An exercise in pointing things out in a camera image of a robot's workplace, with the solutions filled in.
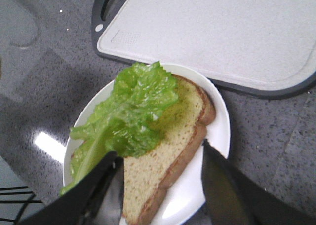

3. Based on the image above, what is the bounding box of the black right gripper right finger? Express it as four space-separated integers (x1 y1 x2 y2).
201 140 316 225

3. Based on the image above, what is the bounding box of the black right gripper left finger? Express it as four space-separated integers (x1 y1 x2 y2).
20 152 123 225

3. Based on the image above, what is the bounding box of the green lettuce leaf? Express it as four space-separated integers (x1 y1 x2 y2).
60 62 178 195

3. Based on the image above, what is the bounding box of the bottom bread slice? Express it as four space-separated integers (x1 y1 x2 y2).
123 74 215 225

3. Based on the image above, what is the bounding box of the white cutting board grey rim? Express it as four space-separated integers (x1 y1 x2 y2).
91 0 316 99

